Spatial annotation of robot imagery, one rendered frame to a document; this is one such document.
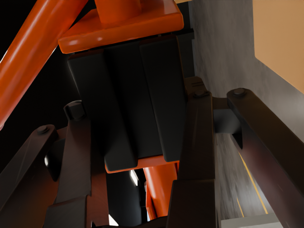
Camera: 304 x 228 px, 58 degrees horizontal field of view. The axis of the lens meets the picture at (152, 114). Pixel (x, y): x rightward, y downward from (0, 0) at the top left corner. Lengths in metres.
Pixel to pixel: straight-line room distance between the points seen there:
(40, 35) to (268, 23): 0.23
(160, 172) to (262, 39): 0.22
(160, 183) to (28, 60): 0.11
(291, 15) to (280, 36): 0.03
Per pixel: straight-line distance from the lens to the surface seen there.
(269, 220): 3.27
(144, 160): 0.16
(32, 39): 0.17
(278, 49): 0.31
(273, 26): 0.31
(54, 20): 0.17
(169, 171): 0.19
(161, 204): 0.20
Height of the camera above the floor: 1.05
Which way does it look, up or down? 5 degrees up
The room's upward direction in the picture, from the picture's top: 100 degrees counter-clockwise
